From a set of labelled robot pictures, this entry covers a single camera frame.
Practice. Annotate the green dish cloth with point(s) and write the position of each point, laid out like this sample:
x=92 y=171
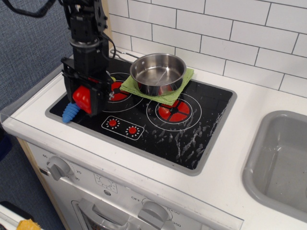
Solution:
x=130 y=85

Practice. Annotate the white toy oven door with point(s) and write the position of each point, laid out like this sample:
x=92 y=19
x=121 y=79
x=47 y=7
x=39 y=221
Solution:
x=103 y=216

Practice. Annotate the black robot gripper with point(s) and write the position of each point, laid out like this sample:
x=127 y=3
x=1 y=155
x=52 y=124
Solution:
x=88 y=68

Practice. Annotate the red toy bell pepper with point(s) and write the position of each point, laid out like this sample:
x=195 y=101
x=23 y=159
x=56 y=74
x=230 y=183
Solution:
x=82 y=98

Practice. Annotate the blue handled metal spoon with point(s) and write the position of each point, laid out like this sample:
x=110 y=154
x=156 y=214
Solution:
x=70 y=112

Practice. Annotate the grey oven knob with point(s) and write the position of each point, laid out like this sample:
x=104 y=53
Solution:
x=153 y=214
x=57 y=167

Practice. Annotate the small steel pot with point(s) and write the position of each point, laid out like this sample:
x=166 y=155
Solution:
x=156 y=74

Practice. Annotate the black toy stovetop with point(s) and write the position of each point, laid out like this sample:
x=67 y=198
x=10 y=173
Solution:
x=179 y=136

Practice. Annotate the yellow object at corner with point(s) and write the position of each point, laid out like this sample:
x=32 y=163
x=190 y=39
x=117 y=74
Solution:
x=28 y=224

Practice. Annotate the grey toy sink basin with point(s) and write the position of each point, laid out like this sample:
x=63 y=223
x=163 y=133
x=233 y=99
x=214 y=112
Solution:
x=275 y=174

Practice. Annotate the grey right oven knob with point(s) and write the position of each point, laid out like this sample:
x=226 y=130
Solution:
x=153 y=214

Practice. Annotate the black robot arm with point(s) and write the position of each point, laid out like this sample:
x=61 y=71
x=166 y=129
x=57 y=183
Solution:
x=85 y=21

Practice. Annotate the grey left oven knob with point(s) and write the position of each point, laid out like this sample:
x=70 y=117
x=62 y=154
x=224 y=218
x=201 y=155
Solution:
x=57 y=167

